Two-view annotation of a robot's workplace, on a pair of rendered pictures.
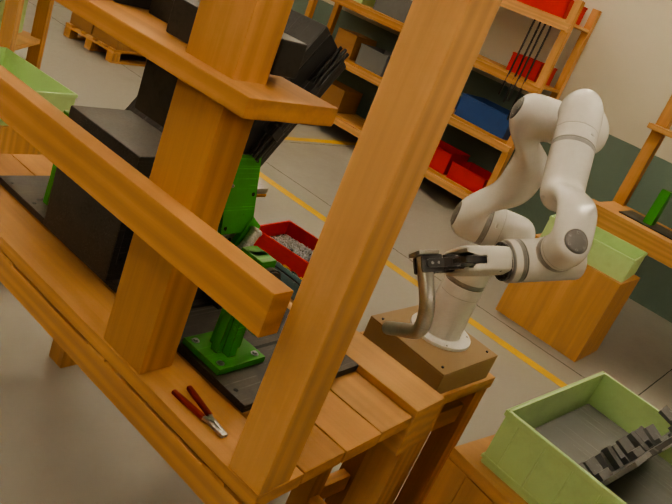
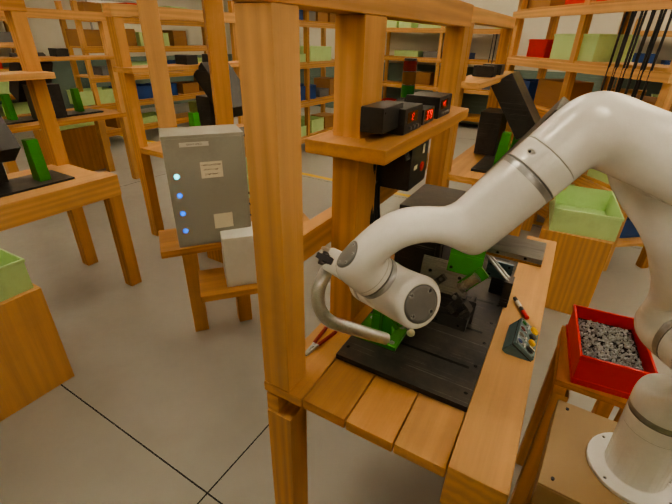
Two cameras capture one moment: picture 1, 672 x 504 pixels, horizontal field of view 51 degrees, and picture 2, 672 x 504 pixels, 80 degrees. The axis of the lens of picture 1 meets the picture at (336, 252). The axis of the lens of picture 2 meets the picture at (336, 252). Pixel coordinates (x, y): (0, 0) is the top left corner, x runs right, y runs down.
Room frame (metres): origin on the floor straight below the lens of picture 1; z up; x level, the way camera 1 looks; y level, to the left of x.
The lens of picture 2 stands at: (1.21, -0.93, 1.80)
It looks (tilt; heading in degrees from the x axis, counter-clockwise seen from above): 28 degrees down; 87
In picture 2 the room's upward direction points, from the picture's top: 1 degrees clockwise
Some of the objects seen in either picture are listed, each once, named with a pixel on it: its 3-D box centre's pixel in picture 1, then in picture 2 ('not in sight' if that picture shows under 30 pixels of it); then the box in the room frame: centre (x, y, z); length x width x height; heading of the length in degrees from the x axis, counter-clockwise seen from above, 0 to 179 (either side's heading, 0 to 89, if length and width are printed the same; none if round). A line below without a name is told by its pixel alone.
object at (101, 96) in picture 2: not in sight; (155, 72); (-1.92, 7.65, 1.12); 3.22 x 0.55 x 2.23; 57
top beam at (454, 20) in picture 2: not in sight; (403, 3); (1.48, 0.57, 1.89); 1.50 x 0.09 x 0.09; 58
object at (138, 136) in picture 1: (119, 192); (429, 235); (1.68, 0.58, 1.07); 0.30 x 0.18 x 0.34; 58
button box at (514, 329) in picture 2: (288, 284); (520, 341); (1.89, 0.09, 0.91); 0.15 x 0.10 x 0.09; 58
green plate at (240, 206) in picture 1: (232, 188); (471, 242); (1.75, 0.31, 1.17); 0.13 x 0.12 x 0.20; 58
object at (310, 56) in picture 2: not in sight; (296, 80); (0.86, 6.40, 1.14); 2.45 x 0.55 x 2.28; 57
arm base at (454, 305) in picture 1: (452, 306); (647, 443); (1.93, -0.38, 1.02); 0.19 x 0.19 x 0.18
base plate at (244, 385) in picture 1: (168, 267); (448, 293); (1.74, 0.41, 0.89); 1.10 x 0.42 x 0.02; 58
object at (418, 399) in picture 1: (234, 276); (517, 328); (1.97, 0.26, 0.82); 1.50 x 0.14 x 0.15; 58
